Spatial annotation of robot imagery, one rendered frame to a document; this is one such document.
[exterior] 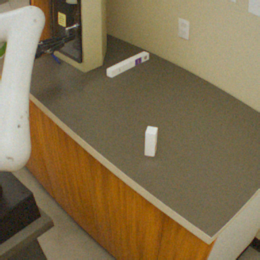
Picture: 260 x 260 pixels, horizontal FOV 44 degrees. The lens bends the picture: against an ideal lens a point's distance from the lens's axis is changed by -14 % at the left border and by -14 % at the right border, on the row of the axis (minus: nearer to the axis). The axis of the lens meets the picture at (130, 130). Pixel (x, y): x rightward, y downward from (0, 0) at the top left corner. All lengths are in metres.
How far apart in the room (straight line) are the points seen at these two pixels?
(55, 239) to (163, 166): 1.14
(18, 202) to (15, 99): 0.31
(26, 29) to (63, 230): 1.51
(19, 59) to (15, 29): 0.12
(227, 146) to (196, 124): 0.17
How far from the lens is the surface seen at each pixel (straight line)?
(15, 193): 1.04
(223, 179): 1.23
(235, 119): 1.51
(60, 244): 2.16
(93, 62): 1.77
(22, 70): 0.94
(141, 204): 1.31
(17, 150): 0.85
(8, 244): 1.08
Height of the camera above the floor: 1.81
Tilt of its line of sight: 39 degrees down
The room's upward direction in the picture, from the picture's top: straight up
